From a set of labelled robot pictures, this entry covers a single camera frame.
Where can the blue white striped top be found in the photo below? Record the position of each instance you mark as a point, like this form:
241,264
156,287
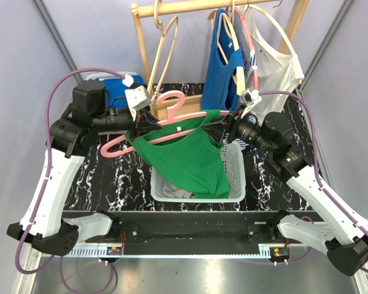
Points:
250,96

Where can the white tank top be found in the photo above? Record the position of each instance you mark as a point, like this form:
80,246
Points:
276,71

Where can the white rear basket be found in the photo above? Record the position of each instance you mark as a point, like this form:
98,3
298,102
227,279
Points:
106,76

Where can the wooden clothes rack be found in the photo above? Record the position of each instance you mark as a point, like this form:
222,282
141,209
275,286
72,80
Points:
166,21

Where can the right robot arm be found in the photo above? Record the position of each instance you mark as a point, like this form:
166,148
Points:
344,236

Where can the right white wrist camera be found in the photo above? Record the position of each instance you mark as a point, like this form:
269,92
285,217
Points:
249,99

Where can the white centre basket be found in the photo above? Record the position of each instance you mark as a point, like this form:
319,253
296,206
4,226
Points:
232,157

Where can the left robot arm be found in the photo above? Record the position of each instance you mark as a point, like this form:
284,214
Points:
69,140

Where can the blue tank top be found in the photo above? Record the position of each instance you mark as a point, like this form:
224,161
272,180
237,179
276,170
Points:
220,83

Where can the green tank top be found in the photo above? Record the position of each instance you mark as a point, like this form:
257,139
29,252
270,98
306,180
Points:
184,155

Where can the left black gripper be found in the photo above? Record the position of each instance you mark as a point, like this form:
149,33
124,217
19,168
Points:
145,122

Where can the folded blue cloth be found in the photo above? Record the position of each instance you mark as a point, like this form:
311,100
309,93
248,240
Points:
115,88

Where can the pink hanger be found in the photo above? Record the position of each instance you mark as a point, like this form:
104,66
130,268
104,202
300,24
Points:
248,50
178,108

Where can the cream hanger under white top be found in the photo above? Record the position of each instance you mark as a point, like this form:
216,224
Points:
285,38

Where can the white basket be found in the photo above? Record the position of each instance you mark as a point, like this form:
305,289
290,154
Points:
232,157
106,76

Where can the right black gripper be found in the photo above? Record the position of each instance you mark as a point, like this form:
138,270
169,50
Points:
216,129

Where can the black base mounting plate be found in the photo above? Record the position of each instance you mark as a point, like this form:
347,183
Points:
194,233

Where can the pink hanger under striped top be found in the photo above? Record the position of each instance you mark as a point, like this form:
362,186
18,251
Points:
248,50

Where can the grey tank top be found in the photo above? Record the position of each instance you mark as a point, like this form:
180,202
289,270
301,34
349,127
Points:
171,191

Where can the cream wooden hanger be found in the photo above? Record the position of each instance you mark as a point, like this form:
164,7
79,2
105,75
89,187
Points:
240,76

